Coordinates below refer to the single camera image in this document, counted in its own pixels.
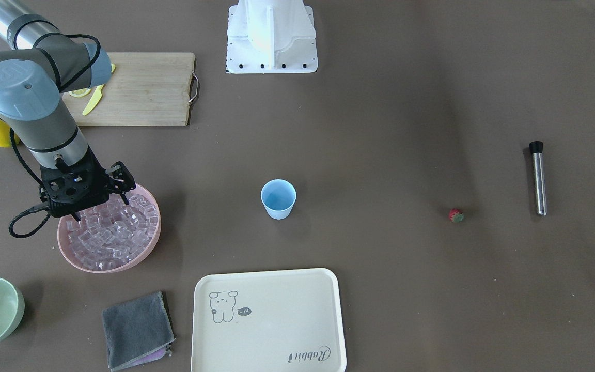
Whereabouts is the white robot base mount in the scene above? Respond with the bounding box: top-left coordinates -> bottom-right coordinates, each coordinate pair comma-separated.
225,1 -> 319,74

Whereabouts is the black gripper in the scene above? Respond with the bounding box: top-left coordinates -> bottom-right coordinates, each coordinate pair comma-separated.
40,147 -> 136,222

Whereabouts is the cream rabbit tray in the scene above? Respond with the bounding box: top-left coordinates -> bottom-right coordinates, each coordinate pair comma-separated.
191,268 -> 347,371

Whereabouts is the yellow plastic knife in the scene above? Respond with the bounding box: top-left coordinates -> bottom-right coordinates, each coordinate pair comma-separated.
81,83 -> 106,116

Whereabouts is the bamboo cutting board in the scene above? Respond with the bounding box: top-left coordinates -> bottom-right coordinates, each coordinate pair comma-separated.
63,52 -> 198,127

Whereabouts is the pink bowl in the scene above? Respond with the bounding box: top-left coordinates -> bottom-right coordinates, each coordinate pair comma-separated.
57,183 -> 162,274

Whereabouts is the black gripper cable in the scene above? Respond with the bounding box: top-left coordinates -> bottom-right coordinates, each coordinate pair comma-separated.
9,34 -> 102,239

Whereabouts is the steel muddler black tip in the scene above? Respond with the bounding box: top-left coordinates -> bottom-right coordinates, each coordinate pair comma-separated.
529,141 -> 547,216

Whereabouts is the red strawberry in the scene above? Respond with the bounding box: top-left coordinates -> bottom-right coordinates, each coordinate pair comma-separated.
449,209 -> 465,223

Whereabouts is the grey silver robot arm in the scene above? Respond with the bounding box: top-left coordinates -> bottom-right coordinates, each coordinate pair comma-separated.
0,1 -> 135,218

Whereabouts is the lemon half slice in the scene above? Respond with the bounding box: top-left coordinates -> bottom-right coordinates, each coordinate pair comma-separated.
68,88 -> 91,98

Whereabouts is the light blue plastic cup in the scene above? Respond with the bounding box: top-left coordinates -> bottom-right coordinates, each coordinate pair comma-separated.
260,179 -> 296,221

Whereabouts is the clear ice cubes pile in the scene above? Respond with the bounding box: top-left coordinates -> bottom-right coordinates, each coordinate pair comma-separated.
66,194 -> 159,271

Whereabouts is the grey folded cloth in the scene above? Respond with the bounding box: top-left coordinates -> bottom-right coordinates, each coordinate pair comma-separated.
102,290 -> 176,371

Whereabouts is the pink cloth under grey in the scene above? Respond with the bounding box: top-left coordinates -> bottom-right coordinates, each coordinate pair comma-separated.
131,345 -> 172,366

